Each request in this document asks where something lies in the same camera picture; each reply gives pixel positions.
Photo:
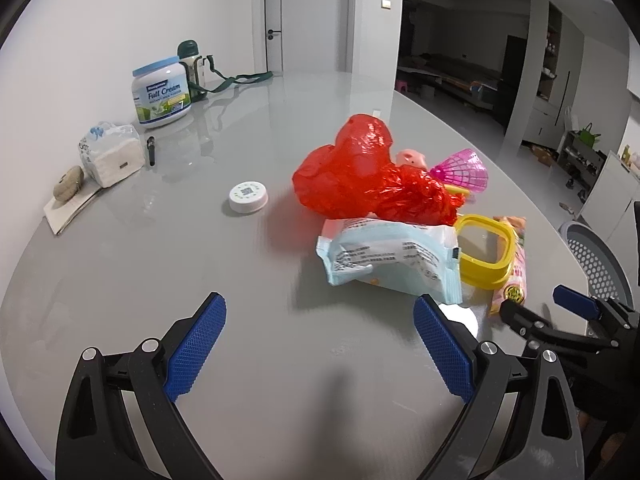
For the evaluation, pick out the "white round lid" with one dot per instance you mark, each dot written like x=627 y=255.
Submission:
x=248 y=196

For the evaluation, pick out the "shoe rack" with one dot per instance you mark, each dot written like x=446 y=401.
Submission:
x=580 y=157

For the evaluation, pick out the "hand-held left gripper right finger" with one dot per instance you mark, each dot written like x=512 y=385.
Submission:
x=445 y=350

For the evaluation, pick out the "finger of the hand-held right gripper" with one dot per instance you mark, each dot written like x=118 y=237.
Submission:
x=575 y=302
x=530 y=322

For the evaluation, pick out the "white tissue pack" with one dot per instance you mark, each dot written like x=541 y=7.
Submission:
x=115 y=157

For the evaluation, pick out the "white tall shelf cabinet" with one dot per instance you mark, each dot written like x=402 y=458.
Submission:
x=550 y=70

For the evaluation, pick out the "white low cabinet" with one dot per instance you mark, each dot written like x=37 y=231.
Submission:
x=617 y=200

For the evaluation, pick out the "yellow box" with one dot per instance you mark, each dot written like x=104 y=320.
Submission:
x=626 y=153

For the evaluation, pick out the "milk powder can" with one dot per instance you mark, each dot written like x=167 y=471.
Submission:
x=162 y=95

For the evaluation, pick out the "pink pig toy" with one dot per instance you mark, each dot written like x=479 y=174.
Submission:
x=412 y=158

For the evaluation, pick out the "grey stone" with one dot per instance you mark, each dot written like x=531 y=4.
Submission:
x=68 y=185

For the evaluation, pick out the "grey perforated basket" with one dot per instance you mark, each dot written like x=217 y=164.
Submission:
x=595 y=255

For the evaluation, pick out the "dark sofa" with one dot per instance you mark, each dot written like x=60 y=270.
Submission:
x=450 y=72

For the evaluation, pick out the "pale pink bag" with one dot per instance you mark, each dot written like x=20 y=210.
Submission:
x=635 y=161

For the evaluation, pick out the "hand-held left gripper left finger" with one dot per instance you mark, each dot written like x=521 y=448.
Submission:
x=195 y=345

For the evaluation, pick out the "red plastic bag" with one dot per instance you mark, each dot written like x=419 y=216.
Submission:
x=350 y=170

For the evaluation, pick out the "pink mesh shuttlecock toy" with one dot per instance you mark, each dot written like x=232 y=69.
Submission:
x=462 y=172

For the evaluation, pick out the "white door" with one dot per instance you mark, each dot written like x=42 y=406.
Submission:
x=275 y=10

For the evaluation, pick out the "pink snack packet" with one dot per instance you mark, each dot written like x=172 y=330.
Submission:
x=517 y=275

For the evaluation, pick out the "pale blue white packet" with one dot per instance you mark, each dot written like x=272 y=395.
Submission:
x=380 y=255

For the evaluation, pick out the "cardboard box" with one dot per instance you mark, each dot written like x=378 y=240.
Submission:
x=544 y=156

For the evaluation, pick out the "white paper booklet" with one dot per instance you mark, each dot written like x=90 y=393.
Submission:
x=65 y=216

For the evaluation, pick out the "pink plastic stool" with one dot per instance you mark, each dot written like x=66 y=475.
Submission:
x=403 y=85

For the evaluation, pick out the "black pen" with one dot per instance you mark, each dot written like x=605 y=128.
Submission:
x=151 y=152

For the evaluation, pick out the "yellow square lid frame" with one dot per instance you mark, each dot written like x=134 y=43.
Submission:
x=467 y=272

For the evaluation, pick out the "yellow toy piece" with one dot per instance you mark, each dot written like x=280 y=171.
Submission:
x=457 y=190

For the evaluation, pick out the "green bag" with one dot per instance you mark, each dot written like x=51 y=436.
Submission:
x=588 y=135

